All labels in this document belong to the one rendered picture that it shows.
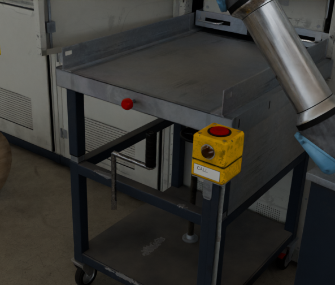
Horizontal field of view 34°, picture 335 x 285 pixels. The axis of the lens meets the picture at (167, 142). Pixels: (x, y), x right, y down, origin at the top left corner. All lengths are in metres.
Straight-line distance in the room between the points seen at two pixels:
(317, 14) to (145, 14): 0.63
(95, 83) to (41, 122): 1.36
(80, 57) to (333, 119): 0.85
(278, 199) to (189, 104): 0.88
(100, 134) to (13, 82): 0.62
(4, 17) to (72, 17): 1.05
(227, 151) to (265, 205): 1.16
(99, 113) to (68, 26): 0.76
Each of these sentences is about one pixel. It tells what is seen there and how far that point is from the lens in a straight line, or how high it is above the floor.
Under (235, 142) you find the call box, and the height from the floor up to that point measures 0.89.
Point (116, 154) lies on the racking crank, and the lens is 1.58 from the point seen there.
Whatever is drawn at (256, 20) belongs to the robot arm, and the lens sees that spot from 1.18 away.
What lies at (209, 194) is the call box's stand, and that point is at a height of 0.76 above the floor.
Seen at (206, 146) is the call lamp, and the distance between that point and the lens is 1.10.
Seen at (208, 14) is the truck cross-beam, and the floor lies 0.92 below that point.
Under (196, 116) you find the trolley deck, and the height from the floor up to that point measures 0.83.
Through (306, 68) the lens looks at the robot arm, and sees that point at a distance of 1.18.
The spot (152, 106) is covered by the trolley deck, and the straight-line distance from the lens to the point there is 1.47.
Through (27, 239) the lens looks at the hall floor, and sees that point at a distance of 2.38.
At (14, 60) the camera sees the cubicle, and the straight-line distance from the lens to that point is 2.94.
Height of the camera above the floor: 1.36
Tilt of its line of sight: 25 degrees down
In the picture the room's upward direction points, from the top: 2 degrees clockwise
